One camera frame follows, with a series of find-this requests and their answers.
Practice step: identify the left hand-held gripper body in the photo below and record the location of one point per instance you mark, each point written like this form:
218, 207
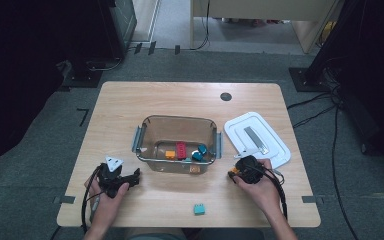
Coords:
108, 178

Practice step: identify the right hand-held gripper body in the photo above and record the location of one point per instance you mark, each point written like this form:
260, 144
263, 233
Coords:
250, 170

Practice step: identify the white container lid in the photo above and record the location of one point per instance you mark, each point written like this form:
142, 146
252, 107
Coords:
273, 140

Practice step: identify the light teal toy brick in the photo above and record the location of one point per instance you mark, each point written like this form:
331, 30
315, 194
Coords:
199, 209
188, 160

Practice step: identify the clear plastic storage container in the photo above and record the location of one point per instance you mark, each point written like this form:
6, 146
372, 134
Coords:
166, 133

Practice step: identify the red long toy brick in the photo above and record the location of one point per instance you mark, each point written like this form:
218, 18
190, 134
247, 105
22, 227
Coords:
181, 150

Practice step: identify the person's right hand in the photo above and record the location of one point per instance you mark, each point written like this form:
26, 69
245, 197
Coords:
263, 195

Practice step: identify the person's left hand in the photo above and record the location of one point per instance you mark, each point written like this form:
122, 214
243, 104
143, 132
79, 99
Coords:
105, 206

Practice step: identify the grey tape strip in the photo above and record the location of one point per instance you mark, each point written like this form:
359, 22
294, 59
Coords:
63, 199

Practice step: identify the black tape corner mark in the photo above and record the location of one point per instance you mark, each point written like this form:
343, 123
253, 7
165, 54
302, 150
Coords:
84, 115

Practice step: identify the round grey table grommet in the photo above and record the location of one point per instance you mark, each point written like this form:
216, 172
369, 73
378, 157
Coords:
226, 96

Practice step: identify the black stand base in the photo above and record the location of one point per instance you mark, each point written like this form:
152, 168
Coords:
83, 77

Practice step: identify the black tape strip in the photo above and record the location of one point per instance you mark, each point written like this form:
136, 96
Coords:
177, 49
152, 47
137, 48

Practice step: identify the black metal stand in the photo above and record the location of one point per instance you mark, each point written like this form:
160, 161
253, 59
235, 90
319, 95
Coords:
326, 50

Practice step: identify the dark curtain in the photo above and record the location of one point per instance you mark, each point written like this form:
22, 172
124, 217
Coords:
380, 66
20, 66

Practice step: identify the dark cabinet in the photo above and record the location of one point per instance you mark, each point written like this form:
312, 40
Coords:
126, 23

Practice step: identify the light wooden desk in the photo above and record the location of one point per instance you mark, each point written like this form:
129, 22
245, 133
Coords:
263, 8

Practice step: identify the yellow object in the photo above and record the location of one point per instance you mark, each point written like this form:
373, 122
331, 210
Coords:
328, 30

